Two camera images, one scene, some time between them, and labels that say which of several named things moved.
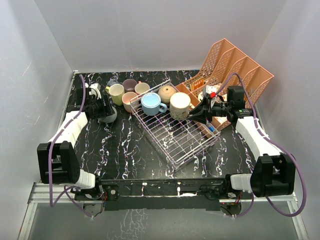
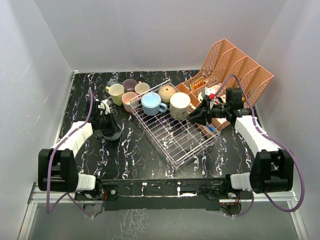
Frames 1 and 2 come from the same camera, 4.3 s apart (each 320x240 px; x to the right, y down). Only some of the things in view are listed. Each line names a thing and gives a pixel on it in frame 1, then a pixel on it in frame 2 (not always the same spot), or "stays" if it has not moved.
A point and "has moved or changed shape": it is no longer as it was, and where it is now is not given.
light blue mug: [151, 104] stays
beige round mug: [165, 92] stays
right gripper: [202, 107] stays
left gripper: [106, 110] to [113, 124]
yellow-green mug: [117, 92] stays
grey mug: [109, 119] has moved or changed shape
